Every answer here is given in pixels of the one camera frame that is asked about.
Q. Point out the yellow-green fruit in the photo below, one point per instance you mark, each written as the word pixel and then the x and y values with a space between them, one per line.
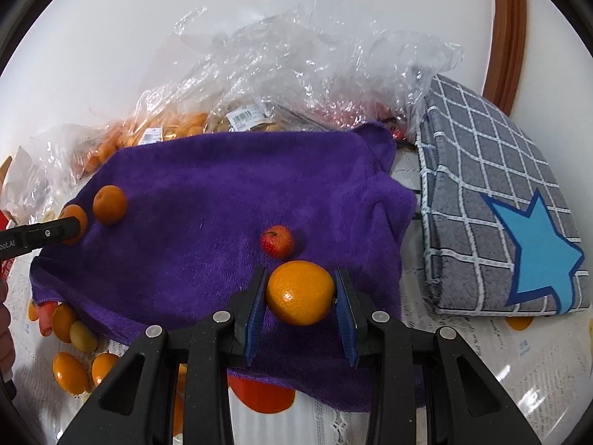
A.
pixel 82 338

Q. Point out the large orange mandarin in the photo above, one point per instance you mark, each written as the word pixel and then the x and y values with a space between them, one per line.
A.
pixel 300 293

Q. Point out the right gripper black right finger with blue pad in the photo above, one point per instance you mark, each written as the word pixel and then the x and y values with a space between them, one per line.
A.
pixel 465 404

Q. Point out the clear plastic fruit bags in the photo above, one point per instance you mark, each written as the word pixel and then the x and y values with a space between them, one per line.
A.
pixel 321 66

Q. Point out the grey checkered cloth blue star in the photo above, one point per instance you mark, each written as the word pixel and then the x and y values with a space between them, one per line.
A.
pixel 499 237

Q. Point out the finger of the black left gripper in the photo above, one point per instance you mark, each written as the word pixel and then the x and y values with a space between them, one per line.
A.
pixel 22 240

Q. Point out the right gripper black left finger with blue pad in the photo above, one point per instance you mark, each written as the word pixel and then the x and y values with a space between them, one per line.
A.
pixel 135 403

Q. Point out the small red apple-like fruit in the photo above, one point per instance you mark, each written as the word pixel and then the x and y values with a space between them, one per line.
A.
pixel 278 242

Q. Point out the brown wooden door frame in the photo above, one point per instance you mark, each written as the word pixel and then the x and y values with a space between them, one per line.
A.
pixel 507 50

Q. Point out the purple plush towel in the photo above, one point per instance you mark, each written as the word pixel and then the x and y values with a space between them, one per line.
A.
pixel 197 208

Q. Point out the person's left hand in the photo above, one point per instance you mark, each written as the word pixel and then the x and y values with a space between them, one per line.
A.
pixel 7 349

